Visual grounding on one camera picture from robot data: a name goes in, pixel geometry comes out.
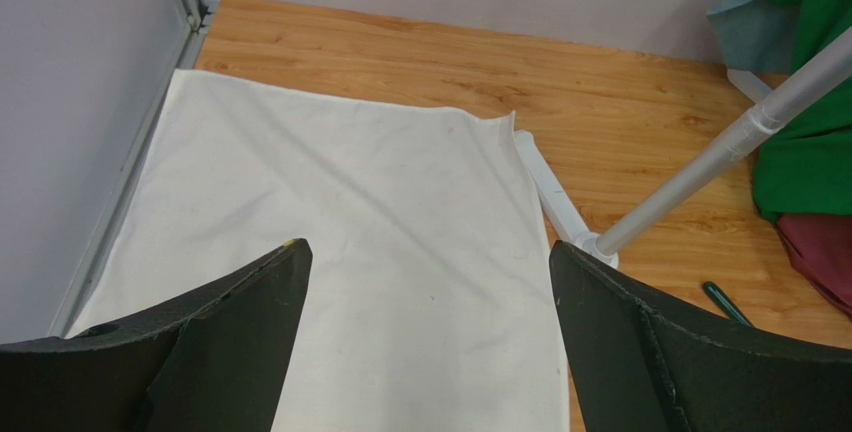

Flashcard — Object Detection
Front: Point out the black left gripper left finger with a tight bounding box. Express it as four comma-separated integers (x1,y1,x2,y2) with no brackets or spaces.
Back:
1,239,312,431

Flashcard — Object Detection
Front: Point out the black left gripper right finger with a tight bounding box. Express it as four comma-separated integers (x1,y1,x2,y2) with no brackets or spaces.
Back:
549,241,851,431

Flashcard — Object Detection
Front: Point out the white cloth napkin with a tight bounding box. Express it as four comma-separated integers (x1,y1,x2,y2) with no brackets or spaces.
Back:
71,70,570,431

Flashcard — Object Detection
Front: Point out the maroon shirt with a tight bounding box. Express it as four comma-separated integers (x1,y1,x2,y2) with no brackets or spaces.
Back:
776,214,851,317

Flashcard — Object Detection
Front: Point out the green shirt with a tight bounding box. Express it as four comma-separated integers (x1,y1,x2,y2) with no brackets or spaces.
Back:
753,0,851,223

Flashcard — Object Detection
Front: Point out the white clothes rack stand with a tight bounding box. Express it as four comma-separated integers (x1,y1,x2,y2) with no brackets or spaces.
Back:
514,30,851,268

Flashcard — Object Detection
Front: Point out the grey-blue shirt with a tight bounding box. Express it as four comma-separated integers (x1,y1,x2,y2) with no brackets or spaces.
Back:
706,0,800,74

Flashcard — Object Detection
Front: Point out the green handled gold spoon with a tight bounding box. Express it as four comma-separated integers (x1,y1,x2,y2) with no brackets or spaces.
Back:
701,281,753,327

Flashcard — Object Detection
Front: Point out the aluminium frame post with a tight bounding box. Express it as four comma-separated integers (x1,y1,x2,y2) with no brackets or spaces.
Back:
49,0,209,337

